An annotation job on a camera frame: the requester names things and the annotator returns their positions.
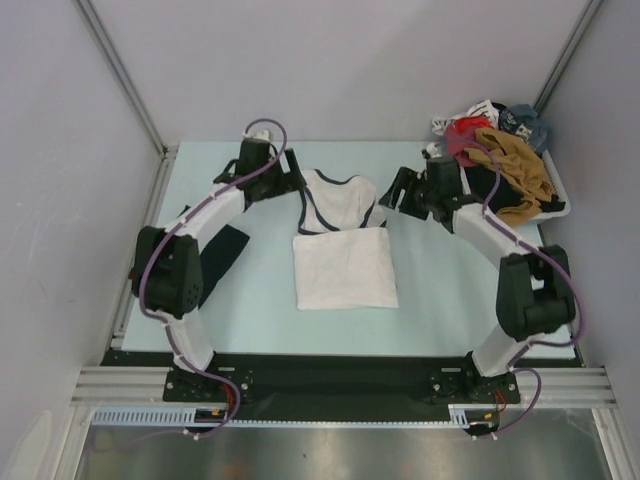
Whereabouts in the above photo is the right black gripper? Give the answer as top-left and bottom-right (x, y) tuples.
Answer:
(378, 167), (438, 221)

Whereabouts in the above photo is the white tank top navy trim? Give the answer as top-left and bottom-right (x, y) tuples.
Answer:
(292, 169), (399, 311)

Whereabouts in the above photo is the navy tank top red trim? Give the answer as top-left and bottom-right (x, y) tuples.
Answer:
(128, 203), (251, 309)

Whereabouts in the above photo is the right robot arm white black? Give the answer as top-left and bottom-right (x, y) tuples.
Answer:
(379, 158), (577, 401)

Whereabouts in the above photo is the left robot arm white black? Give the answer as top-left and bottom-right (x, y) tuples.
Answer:
(129, 137), (306, 400)

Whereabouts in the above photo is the black garment in basket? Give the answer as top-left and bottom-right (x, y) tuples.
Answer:
(463, 166), (566, 213)

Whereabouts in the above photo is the red pink garment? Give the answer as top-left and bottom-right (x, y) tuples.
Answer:
(444, 116), (492, 168)

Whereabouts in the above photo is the tan brown garment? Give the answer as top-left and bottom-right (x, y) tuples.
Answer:
(464, 128), (555, 227)

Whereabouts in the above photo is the white printed garment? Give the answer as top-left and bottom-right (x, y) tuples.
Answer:
(431, 100), (500, 136)

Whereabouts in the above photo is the blue denim printed garment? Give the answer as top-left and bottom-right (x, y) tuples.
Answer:
(498, 104), (551, 155)

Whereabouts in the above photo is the white plastic laundry basket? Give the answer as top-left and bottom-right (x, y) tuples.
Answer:
(512, 150), (571, 225)

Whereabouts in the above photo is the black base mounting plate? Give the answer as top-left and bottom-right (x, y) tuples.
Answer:
(101, 350), (530, 416)

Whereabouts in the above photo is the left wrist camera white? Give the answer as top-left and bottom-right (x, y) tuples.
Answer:
(243, 128), (274, 143)

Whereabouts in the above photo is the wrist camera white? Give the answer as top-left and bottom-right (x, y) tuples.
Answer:
(243, 128), (274, 143)
(422, 142), (447, 160)

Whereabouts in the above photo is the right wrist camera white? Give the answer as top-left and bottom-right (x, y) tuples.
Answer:
(422, 142), (447, 160)

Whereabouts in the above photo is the white slotted cable duct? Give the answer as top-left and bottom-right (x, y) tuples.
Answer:
(91, 404), (502, 430)

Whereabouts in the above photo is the right aluminium frame post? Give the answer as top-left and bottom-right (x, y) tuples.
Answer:
(533, 0), (608, 116)

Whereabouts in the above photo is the aluminium frame post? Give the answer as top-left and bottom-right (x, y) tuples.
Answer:
(533, 0), (608, 116)
(72, 0), (167, 158)

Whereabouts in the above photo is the left aluminium frame post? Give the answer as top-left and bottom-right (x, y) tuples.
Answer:
(72, 0), (167, 158)

